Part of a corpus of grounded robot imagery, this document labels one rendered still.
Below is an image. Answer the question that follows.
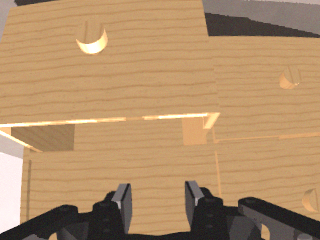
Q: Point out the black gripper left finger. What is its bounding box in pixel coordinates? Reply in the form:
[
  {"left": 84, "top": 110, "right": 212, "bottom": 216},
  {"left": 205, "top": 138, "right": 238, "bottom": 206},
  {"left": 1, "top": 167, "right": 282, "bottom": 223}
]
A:
[{"left": 0, "top": 183, "right": 132, "bottom": 240}]

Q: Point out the light wooden drawer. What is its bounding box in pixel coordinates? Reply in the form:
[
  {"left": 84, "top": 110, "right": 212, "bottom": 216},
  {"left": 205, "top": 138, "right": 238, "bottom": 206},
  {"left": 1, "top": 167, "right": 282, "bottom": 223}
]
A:
[
  {"left": 209, "top": 41, "right": 320, "bottom": 143},
  {"left": 0, "top": 0, "right": 220, "bottom": 152},
  {"left": 215, "top": 142, "right": 320, "bottom": 221},
  {"left": 29, "top": 151, "right": 212, "bottom": 235}
]

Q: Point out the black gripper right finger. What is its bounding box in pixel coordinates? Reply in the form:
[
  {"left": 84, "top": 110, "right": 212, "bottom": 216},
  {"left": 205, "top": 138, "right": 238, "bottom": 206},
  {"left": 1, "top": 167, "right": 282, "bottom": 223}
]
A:
[{"left": 185, "top": 181, "right": 320, "bottom": 240}]

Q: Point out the light wooden chest of drawers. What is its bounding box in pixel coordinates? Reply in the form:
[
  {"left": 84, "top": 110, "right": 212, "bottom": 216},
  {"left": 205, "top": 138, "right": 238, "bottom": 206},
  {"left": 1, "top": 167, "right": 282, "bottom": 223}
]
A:
[{"left": 20, "top": 36, "right": 320, "bottom": 224}]

